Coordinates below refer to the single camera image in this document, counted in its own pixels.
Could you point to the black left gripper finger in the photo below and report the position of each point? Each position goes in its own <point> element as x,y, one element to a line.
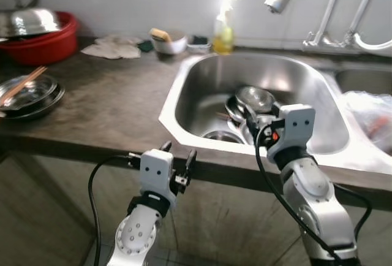
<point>166,147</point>
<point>190,163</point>

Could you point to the beige dish cloth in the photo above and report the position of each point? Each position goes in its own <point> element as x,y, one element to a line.
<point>113,48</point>

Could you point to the stainless steel sink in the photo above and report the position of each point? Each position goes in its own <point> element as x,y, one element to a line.
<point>202,88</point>

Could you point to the chrome sink faucet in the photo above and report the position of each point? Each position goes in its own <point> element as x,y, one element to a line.
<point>334,36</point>

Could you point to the upturned stainless steel pot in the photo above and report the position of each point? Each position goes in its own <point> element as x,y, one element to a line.
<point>27,22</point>

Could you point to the white round bowl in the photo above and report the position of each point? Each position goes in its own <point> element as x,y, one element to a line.
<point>171,45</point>

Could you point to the brown wooden chopstick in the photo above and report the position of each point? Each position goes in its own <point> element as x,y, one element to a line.
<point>27,81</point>

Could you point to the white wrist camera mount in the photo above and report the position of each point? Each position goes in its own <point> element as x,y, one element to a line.
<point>156,171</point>
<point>297,125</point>

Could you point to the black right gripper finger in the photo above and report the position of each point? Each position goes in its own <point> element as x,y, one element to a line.
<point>250,116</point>

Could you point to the yellow sponge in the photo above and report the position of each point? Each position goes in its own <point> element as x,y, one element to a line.
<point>160,34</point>

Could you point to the green scouring pad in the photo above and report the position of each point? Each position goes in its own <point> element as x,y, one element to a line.
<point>146,46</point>

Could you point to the stainless steel bowl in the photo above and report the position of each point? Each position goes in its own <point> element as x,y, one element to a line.
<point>256,98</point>

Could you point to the small clear plastic container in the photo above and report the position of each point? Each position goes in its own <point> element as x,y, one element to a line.
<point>199,45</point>

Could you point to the clear plastic bag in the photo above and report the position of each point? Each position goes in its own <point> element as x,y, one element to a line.
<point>370,119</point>

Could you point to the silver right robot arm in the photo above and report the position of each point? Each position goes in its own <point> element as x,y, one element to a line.
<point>312,192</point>

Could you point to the red plastic basin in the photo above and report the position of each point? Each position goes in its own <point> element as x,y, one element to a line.
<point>43,48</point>

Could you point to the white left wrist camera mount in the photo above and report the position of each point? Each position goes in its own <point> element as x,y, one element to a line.
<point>156,171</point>

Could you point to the yellow dish soap bottle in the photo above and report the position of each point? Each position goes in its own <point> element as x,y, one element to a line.
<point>223,36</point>

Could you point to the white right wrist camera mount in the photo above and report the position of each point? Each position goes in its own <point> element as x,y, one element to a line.
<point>297,125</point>

